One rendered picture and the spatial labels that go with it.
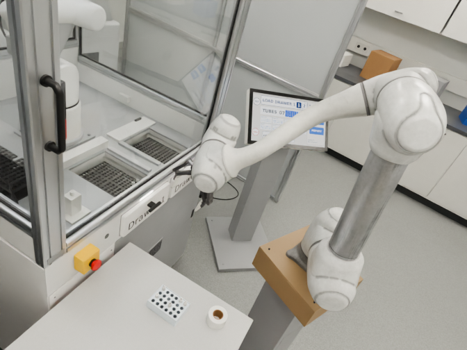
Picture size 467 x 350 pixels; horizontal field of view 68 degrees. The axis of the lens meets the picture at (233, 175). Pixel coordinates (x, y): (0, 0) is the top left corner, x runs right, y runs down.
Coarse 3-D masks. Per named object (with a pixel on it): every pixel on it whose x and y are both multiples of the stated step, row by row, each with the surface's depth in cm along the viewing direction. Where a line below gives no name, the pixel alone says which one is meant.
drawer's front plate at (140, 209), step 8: (168, 184) 150; (152, 192) 143; (160, 192) 146; (168, 192) 154; (144, 200) 138; (152, 200) 143; (160, 200) 150; (136, 208) 134; (144, 208) 139; (128, 216) 130; (136, 216) 136; (144, 216) 143; (128, 224) 133; (136, 224) 140; (120, 232) 134; (128, 232) 136
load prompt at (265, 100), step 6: (264, 96) 193; (264, 102) 193; (270, 102) 195; (276, 102) 196; (282, 102) 197; (288, 102) 198; (294, 102) 200; (300, 102) 201; (306, 102) 203; (294, 108) 200; (300, 108) 201
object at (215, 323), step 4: (212, 308) 122; (216, 308) 123; (220, 308) 123; (208, 312) 121; (212, 312) 121; (216, 312) 123; (220, 312) 123; (224, 312) 122; (208, 316) 120; (212, 316) 120; (216, 316) 125; (220, 316) 123; (224, 316) 121; (208, 320) 120; (212, 320) 119; (216, 320) 119; (220, 320) 120; (224, 320) 120; (208, 324) 121; (212, 324) 119; (216, 324) 119; (220, 324) 119; (212, 328) 120; (216, 328) 120; (220, 328) 121
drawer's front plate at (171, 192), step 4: (188, 168) 163; (184, 176) 162; (188, 176) 167; (172, 180) 154; (180, 180) 159; (184, 180) 164; (180, 184) 162; (172, 188) 156; (176, 188) 160; (180, 188) 164; (172, 192) 158; (176, 192) 162; (168, 196) 159; (172, 196) 160
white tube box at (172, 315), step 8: (160, 288) 124; (168, 288) 124; (152, 296) 121; (160, 296) 122; (168, 296) 122; (176, 296) 123; (152, 304) 118; (160, 304) 119; (176, 304) 121; (160, 312) 118; (168, 312) 117; (176, 312) 118; (184, 312) 121; (168, 320) 118; (176, 320) 116
